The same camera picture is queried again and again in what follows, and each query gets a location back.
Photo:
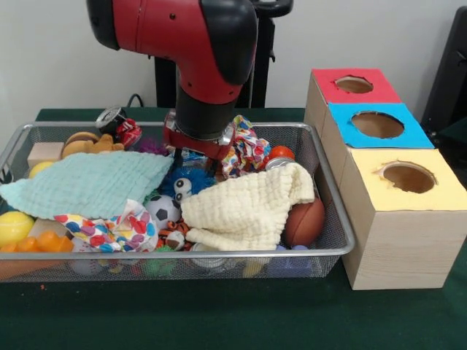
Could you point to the mint green waffle cloth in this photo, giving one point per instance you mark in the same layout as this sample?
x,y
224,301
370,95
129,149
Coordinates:
x,y
91,178

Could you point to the blue fuzzy toy with eyes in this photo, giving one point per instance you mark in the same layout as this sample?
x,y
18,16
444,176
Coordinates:
x,y
198,176

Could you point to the crushed red cola can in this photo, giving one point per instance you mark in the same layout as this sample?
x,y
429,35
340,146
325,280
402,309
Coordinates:
x,y
127,133

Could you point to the orange plastic toy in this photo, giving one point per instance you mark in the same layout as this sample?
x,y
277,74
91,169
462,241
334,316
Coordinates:
x,y
47,242

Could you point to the cream waffle cloth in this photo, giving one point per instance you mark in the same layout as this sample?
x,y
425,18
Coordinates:
x,y
237,211

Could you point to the large colourful spotted cloth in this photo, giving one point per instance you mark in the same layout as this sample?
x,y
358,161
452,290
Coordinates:
x,y
102,231

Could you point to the dark green table cloth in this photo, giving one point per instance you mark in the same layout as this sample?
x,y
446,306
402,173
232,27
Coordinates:
x,y
219,317

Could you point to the yellow tennis ball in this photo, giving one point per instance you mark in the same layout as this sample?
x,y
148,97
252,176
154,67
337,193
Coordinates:
x,y
14,228

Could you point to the wooden box with three holes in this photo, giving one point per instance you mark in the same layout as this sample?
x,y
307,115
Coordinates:
x,y
401,248

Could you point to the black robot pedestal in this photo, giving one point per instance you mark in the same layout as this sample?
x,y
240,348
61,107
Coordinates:
x,y
264,80

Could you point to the crumpled colourful spotted cloth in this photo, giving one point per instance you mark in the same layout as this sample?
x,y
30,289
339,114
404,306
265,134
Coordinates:
x,y
248,146

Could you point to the small soccer ball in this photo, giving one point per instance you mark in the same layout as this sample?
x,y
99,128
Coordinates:
x,y
162,211

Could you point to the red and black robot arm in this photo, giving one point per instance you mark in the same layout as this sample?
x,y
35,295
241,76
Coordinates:
x,y
175,33

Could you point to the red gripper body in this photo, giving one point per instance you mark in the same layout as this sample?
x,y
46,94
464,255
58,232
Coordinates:
x,y
197,146

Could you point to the brown toy football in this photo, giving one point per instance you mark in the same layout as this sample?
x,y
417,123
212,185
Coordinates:
x,y
304,222

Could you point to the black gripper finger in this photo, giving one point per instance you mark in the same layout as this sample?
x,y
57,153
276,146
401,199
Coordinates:
x,y
178,158
214,168

